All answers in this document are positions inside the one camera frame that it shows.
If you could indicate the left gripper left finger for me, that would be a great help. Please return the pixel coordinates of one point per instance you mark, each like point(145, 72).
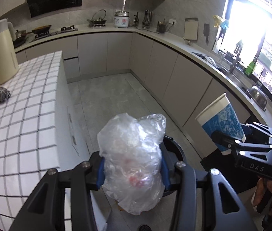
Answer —
point(100, 175)

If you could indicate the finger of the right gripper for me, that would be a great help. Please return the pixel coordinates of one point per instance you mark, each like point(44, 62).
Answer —
point(258, 143)
point(256, 129)

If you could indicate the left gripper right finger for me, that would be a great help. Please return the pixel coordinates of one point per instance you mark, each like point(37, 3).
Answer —
point(164, 171)

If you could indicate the blue white paper cup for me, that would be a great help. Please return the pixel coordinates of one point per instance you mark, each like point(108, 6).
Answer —
point(220, 116)

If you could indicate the clear plastic bag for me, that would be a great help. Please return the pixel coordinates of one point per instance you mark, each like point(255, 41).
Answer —
point(130, 147)

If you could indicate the steel wool scrubber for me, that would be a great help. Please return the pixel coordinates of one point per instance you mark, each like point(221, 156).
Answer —
point(4, 94)

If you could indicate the black trash bucket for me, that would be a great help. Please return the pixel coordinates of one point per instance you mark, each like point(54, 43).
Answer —
point(172, 153)

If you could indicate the wooden stool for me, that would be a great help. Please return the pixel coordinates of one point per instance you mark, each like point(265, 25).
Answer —
point(119, 206)

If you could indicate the green soap bottle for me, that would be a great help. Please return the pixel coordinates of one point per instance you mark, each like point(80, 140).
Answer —
point(250, 67)

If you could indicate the sink faucet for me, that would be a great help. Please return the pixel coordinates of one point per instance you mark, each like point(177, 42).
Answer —
point(237, 51)

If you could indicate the hanging cleaver knife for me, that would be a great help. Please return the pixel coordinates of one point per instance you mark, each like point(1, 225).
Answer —
point(206, 32)

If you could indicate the white cutting board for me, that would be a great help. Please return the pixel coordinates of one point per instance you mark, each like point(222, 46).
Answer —
point(191, 29)

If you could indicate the utensil holder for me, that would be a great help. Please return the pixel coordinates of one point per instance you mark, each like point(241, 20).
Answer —
point(161, 26)

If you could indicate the dark bottle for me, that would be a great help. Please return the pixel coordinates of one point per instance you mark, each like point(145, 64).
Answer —
point(135, 22)

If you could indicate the gas stove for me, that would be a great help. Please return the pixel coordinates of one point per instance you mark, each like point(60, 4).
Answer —
point(54, 32)

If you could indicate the kettle on burner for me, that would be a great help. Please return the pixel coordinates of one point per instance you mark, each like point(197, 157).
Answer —
point(98, 19)

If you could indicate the wok pan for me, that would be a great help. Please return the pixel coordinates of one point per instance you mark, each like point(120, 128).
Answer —
point(40, 30)

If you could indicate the white rice cooker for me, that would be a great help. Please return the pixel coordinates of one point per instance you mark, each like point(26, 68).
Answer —
point(121, 19)

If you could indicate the black cooking pot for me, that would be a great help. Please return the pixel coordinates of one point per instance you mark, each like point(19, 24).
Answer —
point(20, 38)

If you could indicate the cream thermos jug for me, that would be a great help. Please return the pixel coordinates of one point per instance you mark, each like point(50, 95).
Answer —
point(8, 61)

